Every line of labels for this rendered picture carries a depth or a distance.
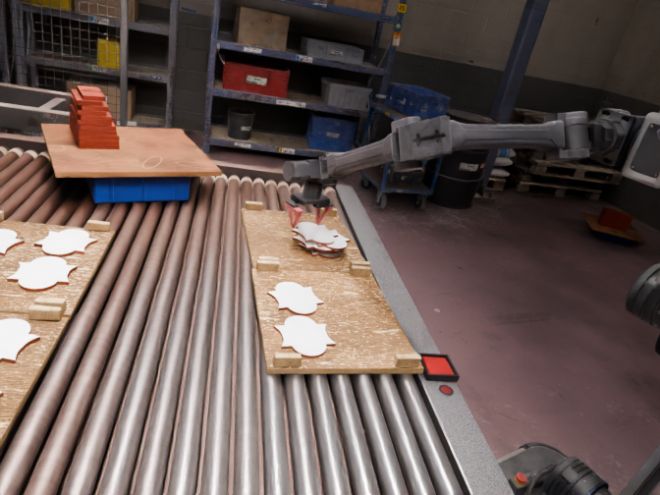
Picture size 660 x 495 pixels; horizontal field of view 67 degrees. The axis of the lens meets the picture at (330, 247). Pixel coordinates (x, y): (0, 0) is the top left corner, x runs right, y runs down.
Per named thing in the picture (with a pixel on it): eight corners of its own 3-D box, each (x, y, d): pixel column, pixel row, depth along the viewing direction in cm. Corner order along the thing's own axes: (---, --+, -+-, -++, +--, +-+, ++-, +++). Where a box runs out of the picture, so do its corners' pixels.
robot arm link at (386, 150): (430, 167, 108) (427, 116, 107) (409, 168, 105) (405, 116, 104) (335, 187, 146) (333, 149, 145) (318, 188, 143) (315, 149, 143)
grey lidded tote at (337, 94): (357, 103, 578) (361, 82, 567) (368, 111, 548) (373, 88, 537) (316, 98, 560) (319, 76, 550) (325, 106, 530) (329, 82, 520)
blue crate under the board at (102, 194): (167, 170, 195) (168, 144, 191) (191, 201, 173) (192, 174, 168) (79, 170, 179) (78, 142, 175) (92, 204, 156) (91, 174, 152)
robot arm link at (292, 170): (340, 183, 141) (338, 152, 141) (305, 184, 135) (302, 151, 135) (317, 188, 151) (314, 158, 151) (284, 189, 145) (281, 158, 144)
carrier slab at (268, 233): (337, 219, 183) (338, 215, 182) (371, 277, 148) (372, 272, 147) (240, 211, 173) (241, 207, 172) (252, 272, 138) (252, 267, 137)
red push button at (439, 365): (443, 361, 118) (445, 357, 117) (453, 379, 113) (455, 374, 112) (419, 360, 117) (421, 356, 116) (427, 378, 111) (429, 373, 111)
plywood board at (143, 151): (180, 133, 208) (180, 129, 207) (221, 176, 171) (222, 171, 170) (40, 128, 181) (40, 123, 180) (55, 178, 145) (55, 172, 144)
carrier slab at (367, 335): (370, 278, 147) (371, 274, 146) (422, 373, 112) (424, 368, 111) (250, 272, 137) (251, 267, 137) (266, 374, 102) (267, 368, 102)
